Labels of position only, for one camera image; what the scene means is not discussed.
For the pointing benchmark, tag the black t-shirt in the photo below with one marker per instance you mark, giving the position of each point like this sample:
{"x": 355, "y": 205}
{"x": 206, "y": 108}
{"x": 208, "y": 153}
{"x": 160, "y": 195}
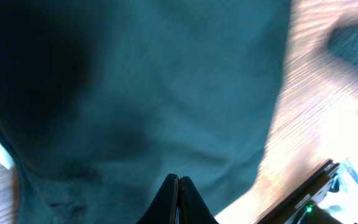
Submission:
{"x": 101, "y": 99}

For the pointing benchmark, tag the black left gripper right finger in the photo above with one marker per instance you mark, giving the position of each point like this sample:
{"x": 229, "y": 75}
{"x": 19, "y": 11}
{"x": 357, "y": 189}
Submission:
{"x": 191, "y": 206}

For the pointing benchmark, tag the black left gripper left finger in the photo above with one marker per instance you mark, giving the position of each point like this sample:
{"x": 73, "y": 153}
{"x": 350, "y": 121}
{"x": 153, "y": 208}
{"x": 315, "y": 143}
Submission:
{"x": 163, "y": 207}

